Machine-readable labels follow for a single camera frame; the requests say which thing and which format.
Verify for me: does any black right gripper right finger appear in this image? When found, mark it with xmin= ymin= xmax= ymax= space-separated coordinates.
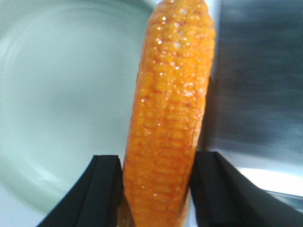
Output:
xmin=190 ymin=151 xmax=303 ymax=227

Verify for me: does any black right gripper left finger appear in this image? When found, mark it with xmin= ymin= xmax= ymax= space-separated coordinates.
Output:
xmin=39 ymin=155 xmax=123 ymax=227

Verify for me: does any orange corn cob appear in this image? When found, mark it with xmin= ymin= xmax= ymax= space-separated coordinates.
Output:
xmin=123 ymin=0 xmax=215 ymax=227

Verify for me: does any digital kitchen scale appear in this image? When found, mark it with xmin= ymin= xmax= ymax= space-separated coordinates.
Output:
xmin=200 ymin=0 xmax=303 ymax=196

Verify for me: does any pale green plate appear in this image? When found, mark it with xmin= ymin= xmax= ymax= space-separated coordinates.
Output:
xmin=0 ymin=0 xmax=153 ymax=213

